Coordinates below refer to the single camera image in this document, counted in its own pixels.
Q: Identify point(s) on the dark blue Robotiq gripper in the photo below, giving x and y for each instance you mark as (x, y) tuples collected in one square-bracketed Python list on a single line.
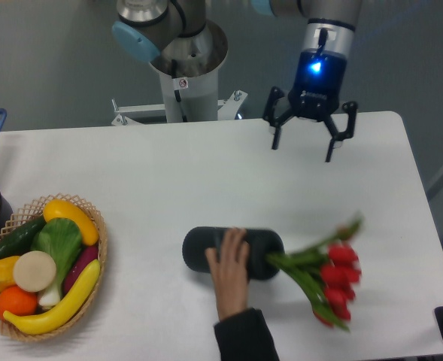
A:
[(320, 75)]

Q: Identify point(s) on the dark grey ribbed vase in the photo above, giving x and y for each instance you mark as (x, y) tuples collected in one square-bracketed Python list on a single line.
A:
[(261, 241)]

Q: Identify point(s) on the red tulip bouquet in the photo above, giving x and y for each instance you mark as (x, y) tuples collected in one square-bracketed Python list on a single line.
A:
[(326, 272)]

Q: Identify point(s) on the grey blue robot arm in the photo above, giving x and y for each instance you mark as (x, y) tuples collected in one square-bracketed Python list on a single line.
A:
[(183, 46)]

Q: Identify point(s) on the dark sleeved forearm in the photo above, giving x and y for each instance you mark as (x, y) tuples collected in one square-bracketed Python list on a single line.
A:
[(245, 336)]

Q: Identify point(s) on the person's hand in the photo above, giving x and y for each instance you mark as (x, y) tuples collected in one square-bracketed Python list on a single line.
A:
[(228, 268)]

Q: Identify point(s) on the purple sweet potato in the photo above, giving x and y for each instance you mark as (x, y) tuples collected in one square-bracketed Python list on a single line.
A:
[(86, 256)]

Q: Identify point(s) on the yellow squash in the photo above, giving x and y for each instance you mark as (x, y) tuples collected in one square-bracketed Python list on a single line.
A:
[(58, 208)]

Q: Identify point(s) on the green bok choy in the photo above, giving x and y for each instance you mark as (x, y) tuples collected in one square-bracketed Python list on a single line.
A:
[(61, 239)]

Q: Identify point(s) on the woven wicker basket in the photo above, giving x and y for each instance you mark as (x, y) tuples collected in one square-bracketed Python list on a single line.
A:
[(33, 210)]

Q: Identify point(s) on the dark green cucumber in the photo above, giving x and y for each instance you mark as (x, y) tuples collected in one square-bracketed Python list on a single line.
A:
[(19, 241)]

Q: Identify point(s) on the beige round disc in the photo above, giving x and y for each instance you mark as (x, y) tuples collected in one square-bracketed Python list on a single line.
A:
[(34, 271)]

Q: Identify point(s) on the yellow banana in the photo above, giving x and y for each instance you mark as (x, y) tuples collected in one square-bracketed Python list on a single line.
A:
[(60, 314)]

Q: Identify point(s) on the yellow bell pepper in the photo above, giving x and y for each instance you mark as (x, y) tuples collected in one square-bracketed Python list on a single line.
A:
[(7, 272)]

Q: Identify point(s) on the orange fruit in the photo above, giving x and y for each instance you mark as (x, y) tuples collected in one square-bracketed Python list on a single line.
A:
[(17, 301)]

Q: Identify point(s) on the metal mounting bracket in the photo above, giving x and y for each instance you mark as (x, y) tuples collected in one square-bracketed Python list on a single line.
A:
[(227, 109)]

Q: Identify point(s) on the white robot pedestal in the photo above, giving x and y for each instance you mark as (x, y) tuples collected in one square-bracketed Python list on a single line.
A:
[(190, 99)]

